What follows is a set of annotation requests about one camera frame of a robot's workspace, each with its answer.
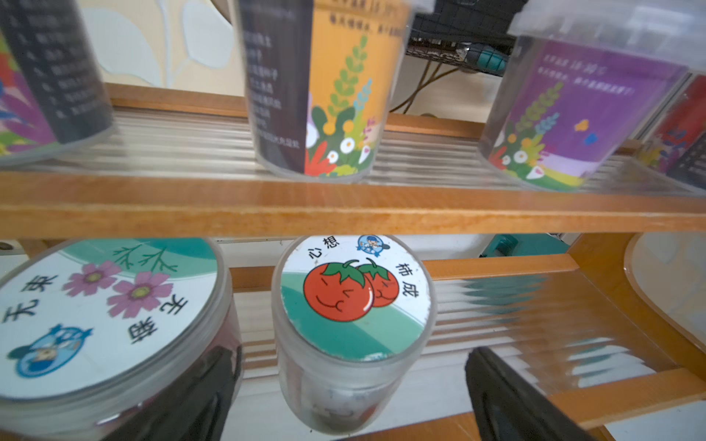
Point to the tomato label seed jar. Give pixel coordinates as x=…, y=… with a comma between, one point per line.
x=351, y=315

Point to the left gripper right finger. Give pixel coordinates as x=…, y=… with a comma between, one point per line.
x=507, y=407

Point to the flower label seed jar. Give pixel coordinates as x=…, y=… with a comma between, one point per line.
x=93, y=331

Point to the back black wire basket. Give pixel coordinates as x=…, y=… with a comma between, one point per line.
x=471, y=35

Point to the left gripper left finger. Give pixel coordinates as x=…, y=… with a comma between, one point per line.
x=194, y=407

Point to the wooden two-tier shelf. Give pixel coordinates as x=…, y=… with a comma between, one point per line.
x=181, y=164

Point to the clear seed jar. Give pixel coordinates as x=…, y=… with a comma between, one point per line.
x=320, y=77
x=582, y=76
x=53, y=99
x=676, y=149

